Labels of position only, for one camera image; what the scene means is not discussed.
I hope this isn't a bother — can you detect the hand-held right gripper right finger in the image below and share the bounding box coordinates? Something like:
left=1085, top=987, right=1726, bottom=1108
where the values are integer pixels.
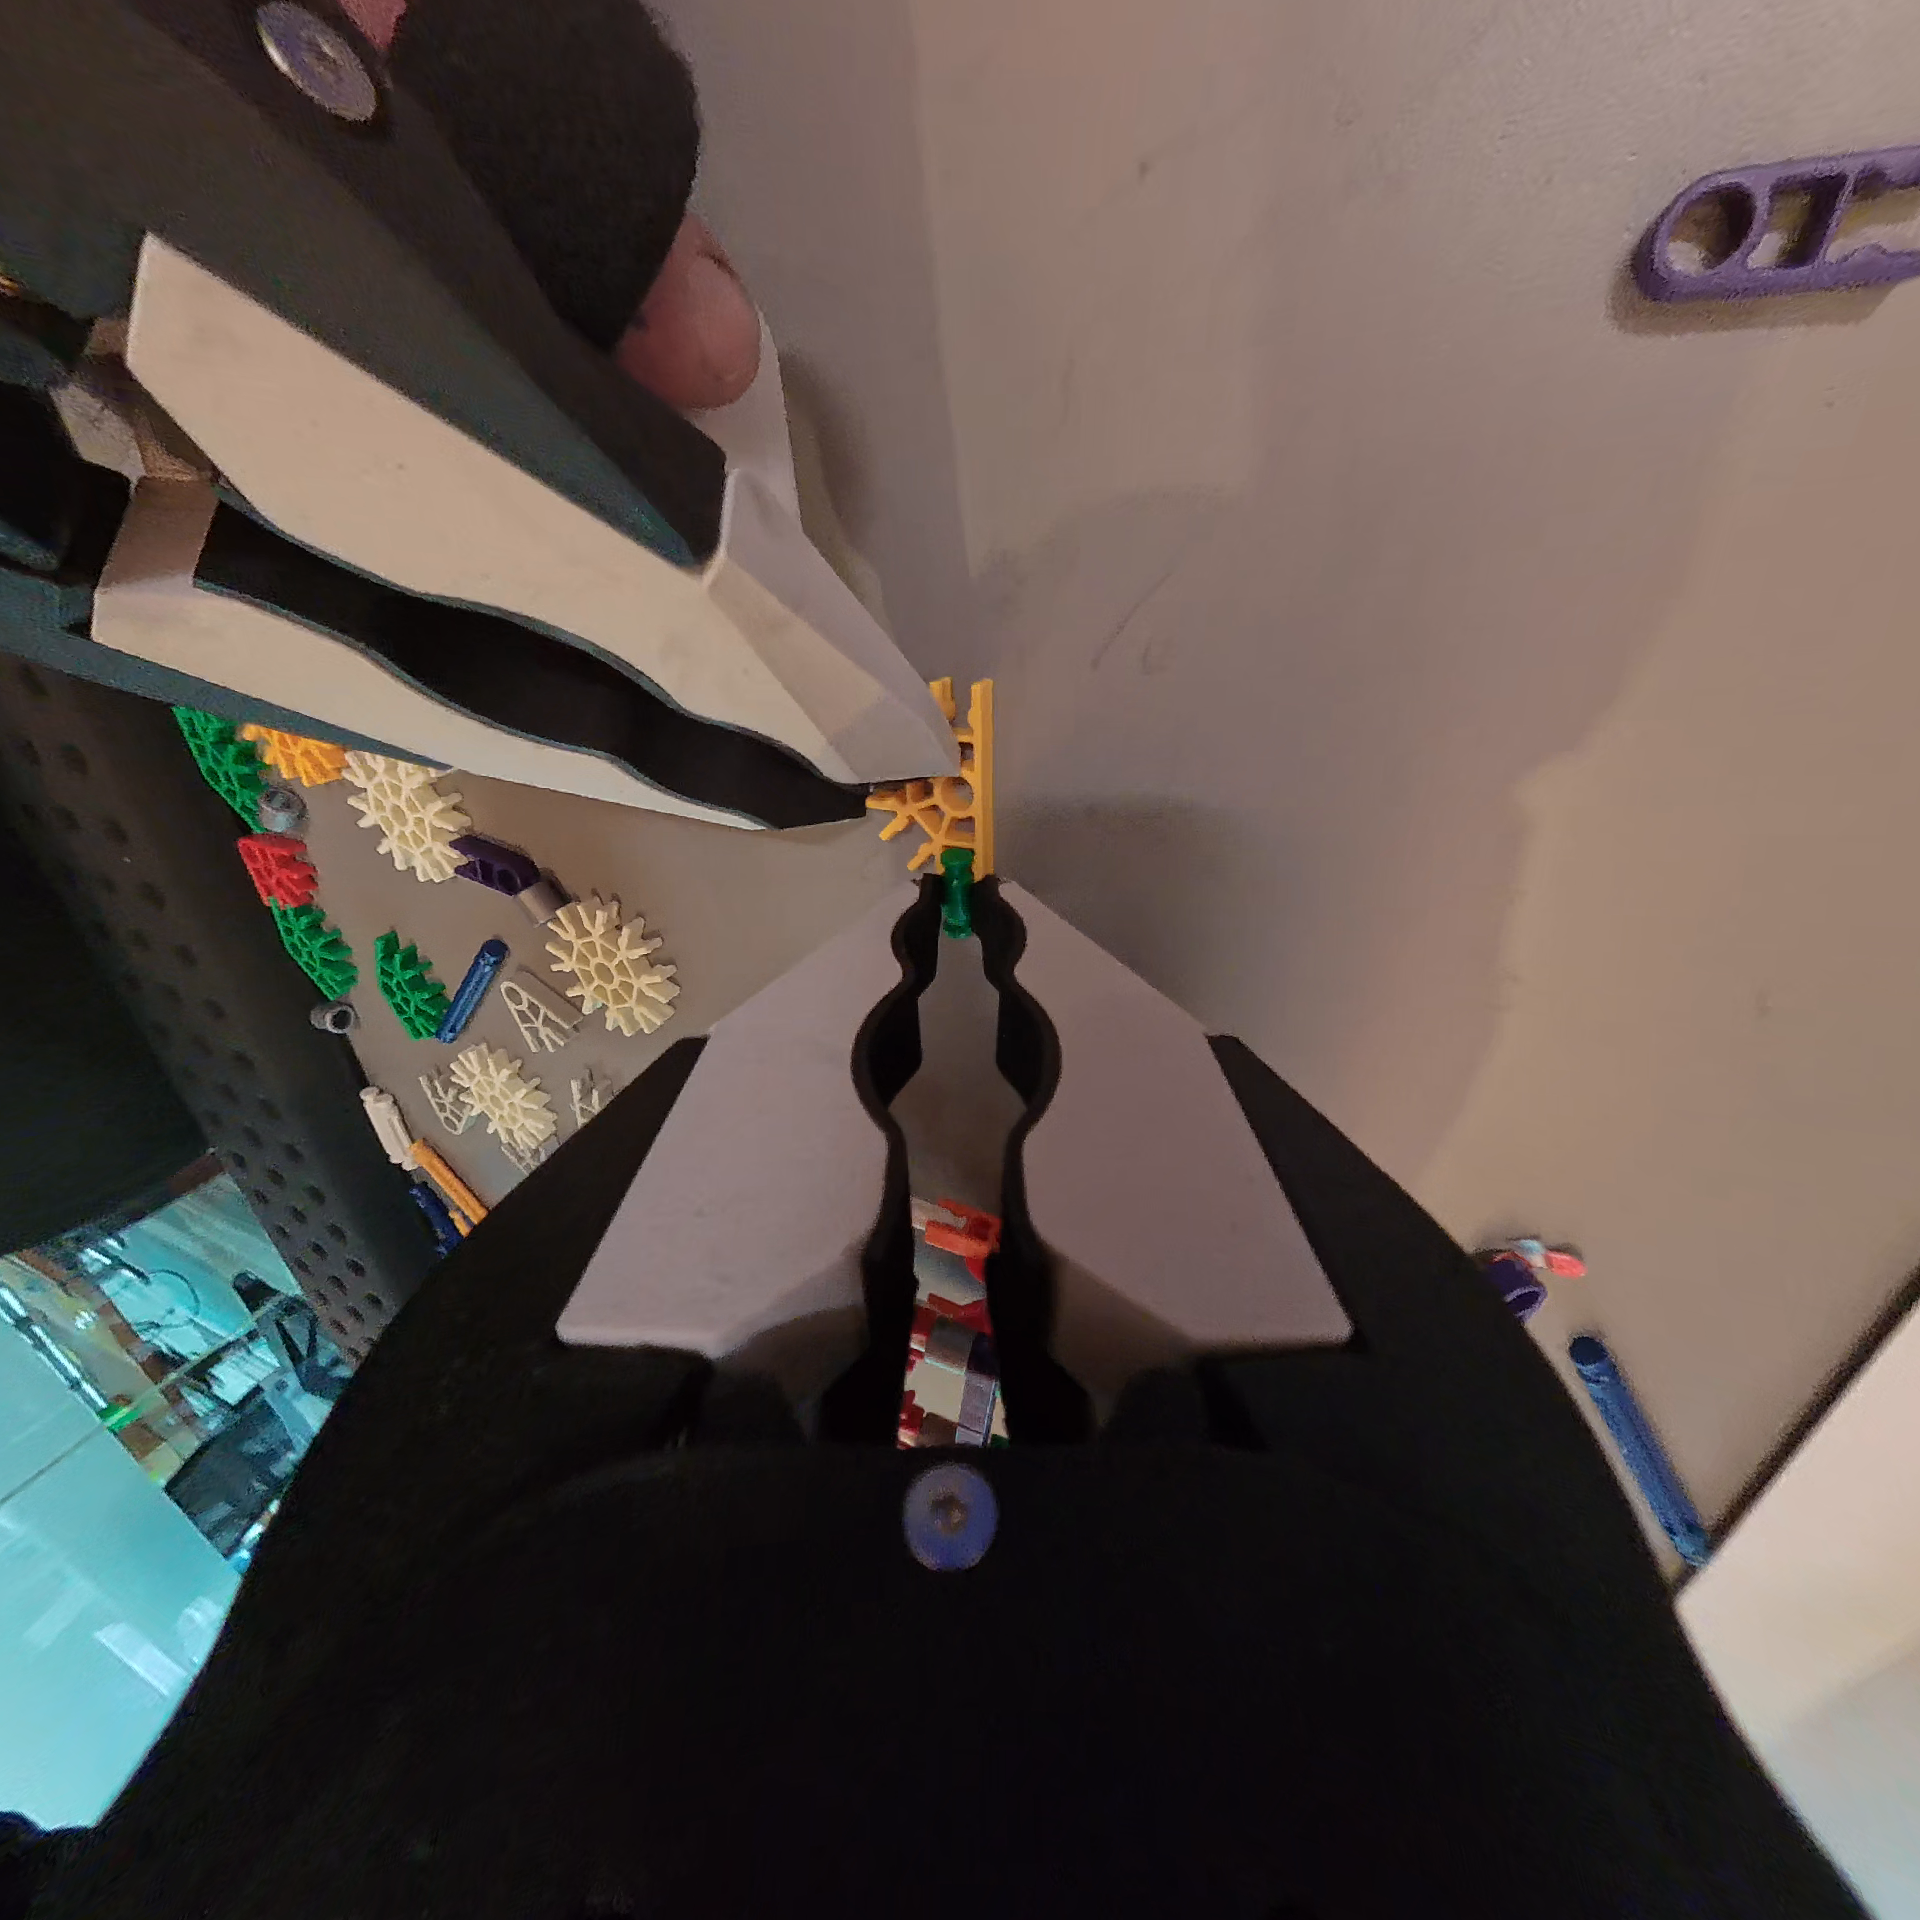
left=976, top=878, right=1356, bottom=1433

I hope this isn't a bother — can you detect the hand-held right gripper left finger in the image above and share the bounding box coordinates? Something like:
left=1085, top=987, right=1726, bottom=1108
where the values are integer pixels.
left=556, top=878, right=947, bottom=1443

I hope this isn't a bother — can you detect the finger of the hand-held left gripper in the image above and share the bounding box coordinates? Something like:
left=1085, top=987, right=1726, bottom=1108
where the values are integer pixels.
left=128, top=238, right=964, bottom=785
left=90, top=487, right=874, bottom=834

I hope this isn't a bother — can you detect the multicoloured toy frame assembly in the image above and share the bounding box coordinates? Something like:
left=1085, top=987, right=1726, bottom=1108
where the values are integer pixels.
left=896, top=1201, right=1008, bottom=1450

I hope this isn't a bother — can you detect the person's left hand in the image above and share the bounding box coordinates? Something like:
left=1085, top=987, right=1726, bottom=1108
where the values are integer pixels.
left=615, top=210, right=768, bottom=414

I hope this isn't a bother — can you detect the green fan connector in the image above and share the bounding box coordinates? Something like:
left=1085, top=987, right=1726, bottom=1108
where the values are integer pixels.
left=269, top=901, right=362, bottom=1004
left=171, top=703, right=278, bottom=828
left=372, top=931, right=453, bottom=1039

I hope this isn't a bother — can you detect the white snowflake connector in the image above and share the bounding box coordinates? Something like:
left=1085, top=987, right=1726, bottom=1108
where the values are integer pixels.
left=543, top=897, right=676, bottom=1037
left=451, top=1043, right=559, bottom=1149
left=346, top=750, right=472, bottom=879

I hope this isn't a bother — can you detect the black perforated foam strip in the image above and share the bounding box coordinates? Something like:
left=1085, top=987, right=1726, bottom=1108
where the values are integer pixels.
left=0, top=661, right=437, bottom=1354

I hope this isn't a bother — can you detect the white tray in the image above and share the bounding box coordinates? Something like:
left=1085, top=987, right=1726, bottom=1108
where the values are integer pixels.
left=1671, top=1318, right=1920, bottom=1920

